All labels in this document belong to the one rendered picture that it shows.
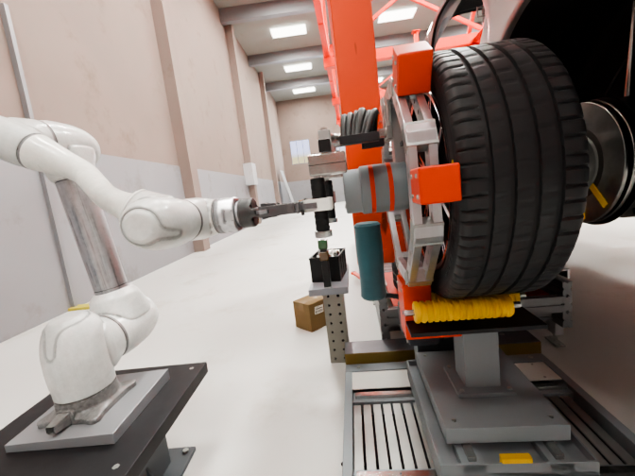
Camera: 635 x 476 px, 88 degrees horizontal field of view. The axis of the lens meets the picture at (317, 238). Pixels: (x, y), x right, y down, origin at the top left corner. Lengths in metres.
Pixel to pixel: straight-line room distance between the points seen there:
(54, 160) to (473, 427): 1.27
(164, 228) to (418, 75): 0.62
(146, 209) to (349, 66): 1.04
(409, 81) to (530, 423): 0.88
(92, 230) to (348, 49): 1.14
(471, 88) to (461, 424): 0.81
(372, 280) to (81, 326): 0.85
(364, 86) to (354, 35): 0.20
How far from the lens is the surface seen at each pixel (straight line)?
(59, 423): 1.18
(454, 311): 0.94
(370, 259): 1.09
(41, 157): 1.11
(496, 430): 1.07
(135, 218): 0.71
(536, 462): 1.08
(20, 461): 1.22
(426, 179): 0.65
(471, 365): 1.13
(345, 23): 1.56
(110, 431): 1.10
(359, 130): 0.79
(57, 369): 1.16
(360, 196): 0.93
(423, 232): 0.74
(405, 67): 0.82
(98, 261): 1.27
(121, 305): 1.26
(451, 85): 0.78
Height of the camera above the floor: 0.86
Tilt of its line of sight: 8 degrees down
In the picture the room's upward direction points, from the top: 7 degrees counter-clockwise
